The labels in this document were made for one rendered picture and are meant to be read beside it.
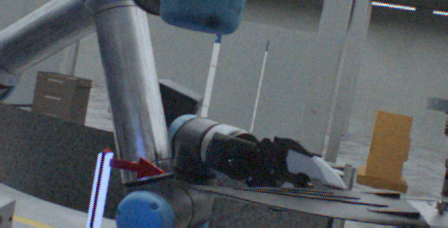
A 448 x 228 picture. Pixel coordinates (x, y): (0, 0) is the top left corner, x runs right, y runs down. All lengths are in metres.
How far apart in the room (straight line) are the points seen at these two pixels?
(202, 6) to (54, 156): 2.15
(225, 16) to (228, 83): 6.28
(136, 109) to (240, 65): 6.00
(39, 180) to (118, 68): 1.93
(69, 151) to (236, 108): 4.40
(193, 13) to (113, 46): 0.31
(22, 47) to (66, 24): 0.10
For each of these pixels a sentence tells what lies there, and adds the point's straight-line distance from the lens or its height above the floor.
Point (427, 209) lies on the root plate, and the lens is 0.58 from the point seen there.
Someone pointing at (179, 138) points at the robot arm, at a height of 1.18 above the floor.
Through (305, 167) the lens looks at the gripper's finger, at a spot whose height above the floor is 1.20.
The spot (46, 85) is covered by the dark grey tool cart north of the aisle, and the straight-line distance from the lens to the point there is 7.44.
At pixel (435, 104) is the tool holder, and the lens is 0.54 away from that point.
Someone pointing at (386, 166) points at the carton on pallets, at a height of 0.36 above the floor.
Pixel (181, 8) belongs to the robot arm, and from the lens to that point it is 0.43.
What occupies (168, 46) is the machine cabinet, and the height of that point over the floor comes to 1.56.
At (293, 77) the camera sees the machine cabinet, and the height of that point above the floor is 1.45.
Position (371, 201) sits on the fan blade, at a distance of 0.54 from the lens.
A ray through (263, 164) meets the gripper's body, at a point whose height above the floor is 1.18.
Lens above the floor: 1.29
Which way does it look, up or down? 3 degrees down
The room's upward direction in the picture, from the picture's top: 11 degrees clockwise
